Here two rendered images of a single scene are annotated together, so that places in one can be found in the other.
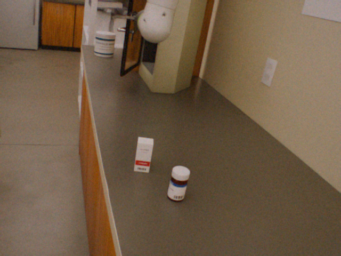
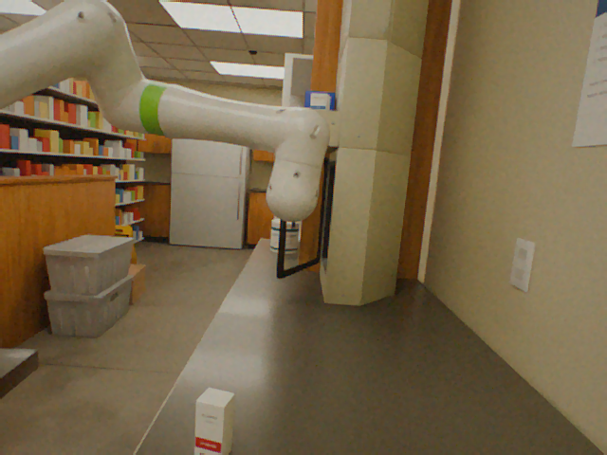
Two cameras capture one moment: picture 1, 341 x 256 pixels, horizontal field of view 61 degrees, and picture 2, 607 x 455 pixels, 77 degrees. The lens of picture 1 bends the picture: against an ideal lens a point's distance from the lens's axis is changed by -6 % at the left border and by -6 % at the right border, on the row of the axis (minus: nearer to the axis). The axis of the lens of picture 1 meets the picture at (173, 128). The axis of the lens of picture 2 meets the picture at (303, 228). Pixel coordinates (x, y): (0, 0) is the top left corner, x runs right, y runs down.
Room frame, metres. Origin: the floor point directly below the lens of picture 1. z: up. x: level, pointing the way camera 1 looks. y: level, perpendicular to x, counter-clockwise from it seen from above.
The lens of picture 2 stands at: (0.30, -0.20, 1.34)
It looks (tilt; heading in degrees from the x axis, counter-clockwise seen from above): 9 degrees down; 21
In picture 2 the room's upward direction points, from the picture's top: 4 degrees clockwise
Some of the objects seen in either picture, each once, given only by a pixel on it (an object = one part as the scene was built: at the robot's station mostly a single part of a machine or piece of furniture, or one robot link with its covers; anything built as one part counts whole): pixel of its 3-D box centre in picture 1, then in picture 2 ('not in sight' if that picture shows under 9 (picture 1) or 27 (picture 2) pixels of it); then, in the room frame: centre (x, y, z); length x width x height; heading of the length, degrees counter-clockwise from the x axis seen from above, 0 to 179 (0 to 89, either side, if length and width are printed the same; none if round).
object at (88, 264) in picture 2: not in sight; (93, 263); (2.43, 2.37, 0.49); 0.60 x 0.42 x 0.33; 22
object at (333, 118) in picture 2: not in sight; (317, 133); (1.51, 0.25, 1.46); 0.32 x 0.12 x 0.10; 22
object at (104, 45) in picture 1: (104, 44); (284, 235); (1.98, 0.55, 1.02); 0.13 x 0.13 x 0.15
